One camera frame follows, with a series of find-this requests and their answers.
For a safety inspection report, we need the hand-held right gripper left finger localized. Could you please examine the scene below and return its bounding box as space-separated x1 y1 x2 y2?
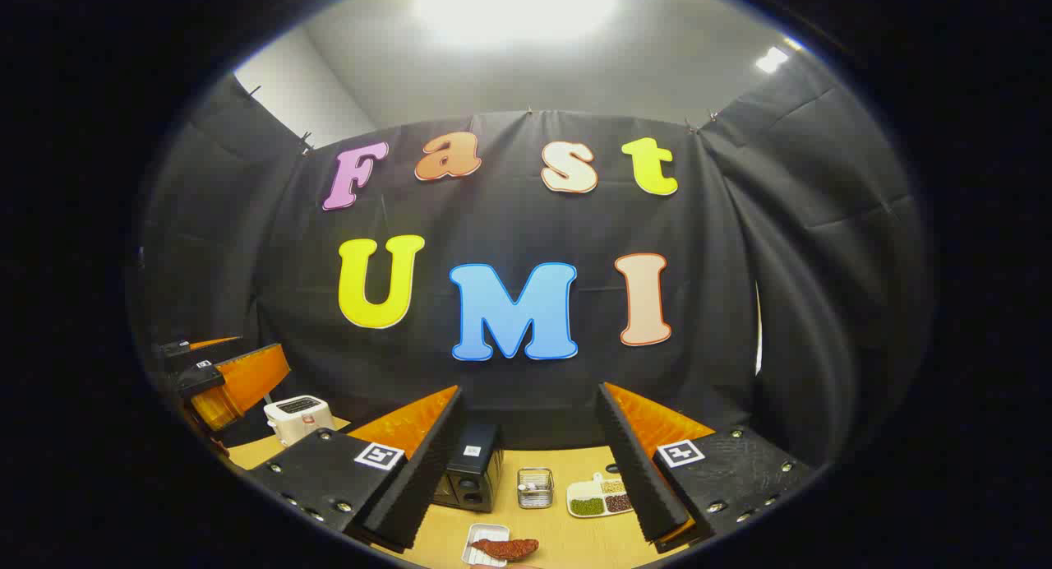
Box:
247 386 465 553

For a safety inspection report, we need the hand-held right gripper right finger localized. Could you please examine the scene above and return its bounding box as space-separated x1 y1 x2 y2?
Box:
596 382 814 553

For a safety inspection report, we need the black electric oven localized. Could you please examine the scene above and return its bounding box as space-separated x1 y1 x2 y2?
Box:
431 423 504 514

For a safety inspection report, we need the red meat piece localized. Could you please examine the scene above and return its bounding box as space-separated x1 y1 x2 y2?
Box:
470 539 540 562

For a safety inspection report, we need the white divided plate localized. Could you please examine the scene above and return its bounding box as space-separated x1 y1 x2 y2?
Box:
567 473 634 518

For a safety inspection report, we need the white toaster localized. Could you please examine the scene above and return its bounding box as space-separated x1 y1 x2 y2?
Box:
264 395 335 446

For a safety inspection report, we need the white rectangular tray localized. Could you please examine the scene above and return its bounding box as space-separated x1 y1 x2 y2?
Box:
462 524 510 568

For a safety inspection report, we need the large ceiling light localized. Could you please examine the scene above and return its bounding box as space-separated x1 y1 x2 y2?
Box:
411 0 621 48

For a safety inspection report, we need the metal wire holder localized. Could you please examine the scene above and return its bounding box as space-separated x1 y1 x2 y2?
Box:
517 468 555 510

